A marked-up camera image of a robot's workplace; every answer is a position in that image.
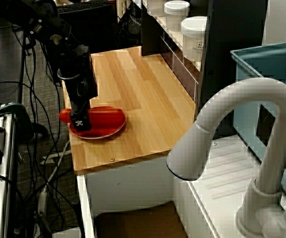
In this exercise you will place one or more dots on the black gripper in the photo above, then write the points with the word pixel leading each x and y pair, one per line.
pixel 82 91

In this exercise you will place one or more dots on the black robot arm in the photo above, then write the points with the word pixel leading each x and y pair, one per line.
pixel 46 29

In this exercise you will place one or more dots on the red round plate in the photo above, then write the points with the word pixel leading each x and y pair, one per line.
pixel 103 130

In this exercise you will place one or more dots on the green clamp tool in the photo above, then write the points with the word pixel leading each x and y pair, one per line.
pixel 16 114

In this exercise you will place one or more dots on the brown sink bottom board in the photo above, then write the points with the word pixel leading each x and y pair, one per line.
pixel 140 220

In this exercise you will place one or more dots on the black computer keyboard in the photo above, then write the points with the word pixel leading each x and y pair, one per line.
pixel 83 7

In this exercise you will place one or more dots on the white plastic storage jar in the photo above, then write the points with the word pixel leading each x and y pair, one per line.
pixel 193 39
pixel 177 15
pixel 156 7

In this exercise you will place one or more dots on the white toy sink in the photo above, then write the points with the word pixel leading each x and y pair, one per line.
pixel 219 193

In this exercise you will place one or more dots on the teal plastic bin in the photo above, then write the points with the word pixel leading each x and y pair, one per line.
pixel 264 64

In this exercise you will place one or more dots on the grey toy faucet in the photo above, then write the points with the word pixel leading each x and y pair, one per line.
pixel 276 119

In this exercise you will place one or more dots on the aluminium frame rail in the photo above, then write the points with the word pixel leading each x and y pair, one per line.
pixel 4 173

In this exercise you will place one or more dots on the black shelf post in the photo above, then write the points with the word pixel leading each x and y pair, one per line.
pixel 232 62

